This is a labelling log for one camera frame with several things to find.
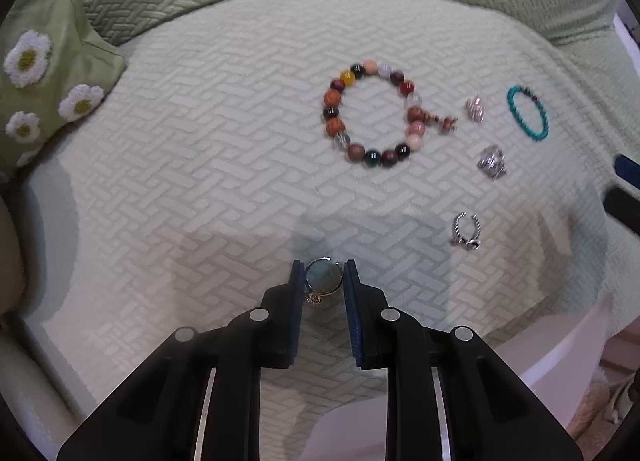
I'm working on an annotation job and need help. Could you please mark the white plastic tray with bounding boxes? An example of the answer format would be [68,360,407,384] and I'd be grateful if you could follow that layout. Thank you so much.
[302,294,613,460]

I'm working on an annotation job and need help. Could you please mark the gold ring with charm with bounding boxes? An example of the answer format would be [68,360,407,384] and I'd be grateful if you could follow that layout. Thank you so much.
[302,256,346,309]

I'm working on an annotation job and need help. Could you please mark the green textured seat cover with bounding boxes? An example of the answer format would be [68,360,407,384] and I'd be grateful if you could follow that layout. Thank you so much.
[1,0,639,460]

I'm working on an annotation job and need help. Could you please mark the silver ornate wide ring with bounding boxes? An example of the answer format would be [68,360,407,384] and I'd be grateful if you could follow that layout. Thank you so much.
[476,142,509,182]

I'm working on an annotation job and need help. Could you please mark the silver ring with black bow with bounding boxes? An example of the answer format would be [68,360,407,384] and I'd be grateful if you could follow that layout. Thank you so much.
[449,210,485,252]

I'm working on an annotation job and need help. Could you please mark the green daisy pillow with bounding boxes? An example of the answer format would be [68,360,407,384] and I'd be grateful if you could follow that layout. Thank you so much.
[1,0,126,187]

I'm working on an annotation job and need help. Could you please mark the multicolour wooden bead bracelet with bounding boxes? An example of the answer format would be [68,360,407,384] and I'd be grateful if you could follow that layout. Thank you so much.
[322,59,459,168]

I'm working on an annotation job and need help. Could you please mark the turquoise bead bracelet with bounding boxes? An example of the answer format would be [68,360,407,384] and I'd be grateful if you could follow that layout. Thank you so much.
[506,84,551,142]

